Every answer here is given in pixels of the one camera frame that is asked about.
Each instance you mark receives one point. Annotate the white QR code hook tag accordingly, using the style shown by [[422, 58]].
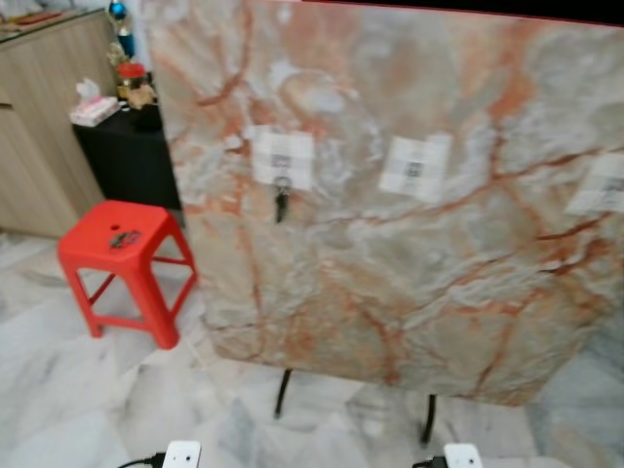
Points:
[[414, 168], [283, 156]]

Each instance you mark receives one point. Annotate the marble pattern board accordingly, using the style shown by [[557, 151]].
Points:
[[390, 283]]

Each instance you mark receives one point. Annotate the black metal board stand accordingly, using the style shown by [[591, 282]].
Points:
[[283, 390]]

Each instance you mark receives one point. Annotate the black TV console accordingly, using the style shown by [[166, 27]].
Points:
[[127, 161]]

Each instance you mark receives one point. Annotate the red plastic stool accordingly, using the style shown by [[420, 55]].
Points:
[[97, 229]]

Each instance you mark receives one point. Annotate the floral tissue box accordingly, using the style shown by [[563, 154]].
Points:
[[95, 110]]

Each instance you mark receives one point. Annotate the tall trophy with blue ball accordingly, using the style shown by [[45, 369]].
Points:
[[118, 12]]

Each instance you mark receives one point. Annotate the light wooden cabinet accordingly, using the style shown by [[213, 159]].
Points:
[[39, 127]]

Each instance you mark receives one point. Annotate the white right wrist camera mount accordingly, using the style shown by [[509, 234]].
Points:
[[463, 456]]

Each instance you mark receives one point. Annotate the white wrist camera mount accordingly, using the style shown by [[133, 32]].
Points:
[[181, 455], [463, 456]]

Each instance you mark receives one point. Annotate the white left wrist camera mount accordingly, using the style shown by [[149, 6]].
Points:
[[181, 455]]

